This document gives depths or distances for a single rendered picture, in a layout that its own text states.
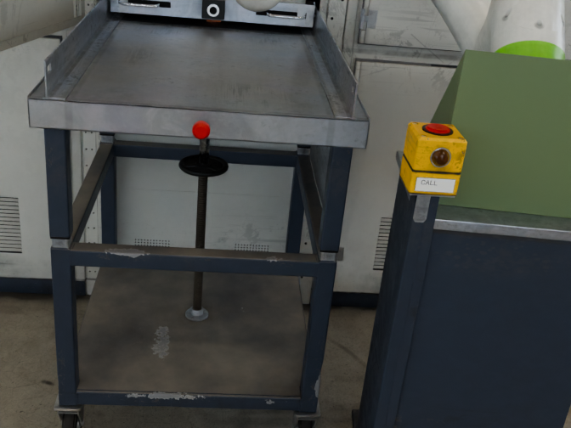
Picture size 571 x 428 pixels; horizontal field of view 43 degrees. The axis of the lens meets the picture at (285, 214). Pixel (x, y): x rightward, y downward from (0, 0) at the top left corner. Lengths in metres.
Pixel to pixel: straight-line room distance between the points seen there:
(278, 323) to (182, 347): 0.27
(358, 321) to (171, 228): 0.65
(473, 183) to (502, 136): 0.10
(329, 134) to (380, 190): 0.82
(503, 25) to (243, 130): 0.51
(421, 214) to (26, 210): 1.32
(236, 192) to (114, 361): 0.65
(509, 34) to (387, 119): 0.77
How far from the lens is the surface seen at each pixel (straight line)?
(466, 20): 1.60
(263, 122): 1.36
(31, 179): 2.20
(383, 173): 2.16
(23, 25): 1.85
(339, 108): 1.42
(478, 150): 1.28
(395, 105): 2.09
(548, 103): 1.28
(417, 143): 1.17
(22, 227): 2.27
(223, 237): 2.22
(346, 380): 2.07
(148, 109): 1.36
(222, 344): 1.86
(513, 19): 1.41
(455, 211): 1.30
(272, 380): 1.76
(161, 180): 2.15
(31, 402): 1.98
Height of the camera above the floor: 1.27
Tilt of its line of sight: 26 degrees down
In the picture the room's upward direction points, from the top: 6 degrees clockwise
